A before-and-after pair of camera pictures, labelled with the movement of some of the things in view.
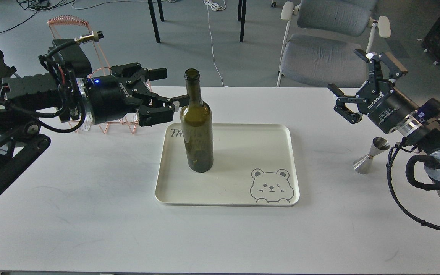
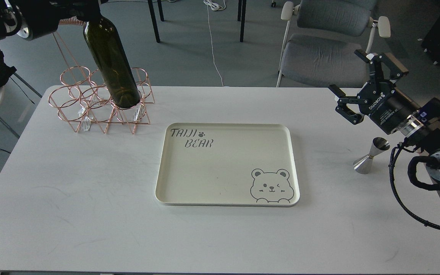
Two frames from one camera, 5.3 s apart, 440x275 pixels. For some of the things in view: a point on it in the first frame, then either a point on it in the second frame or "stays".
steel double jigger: [364, 165] stays
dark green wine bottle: [196, 123] → [117, 74]
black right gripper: [388, 107] stays
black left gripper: [112, 98] → [42, 18]
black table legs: [243, 18] stays
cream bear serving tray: [253, 164] stays
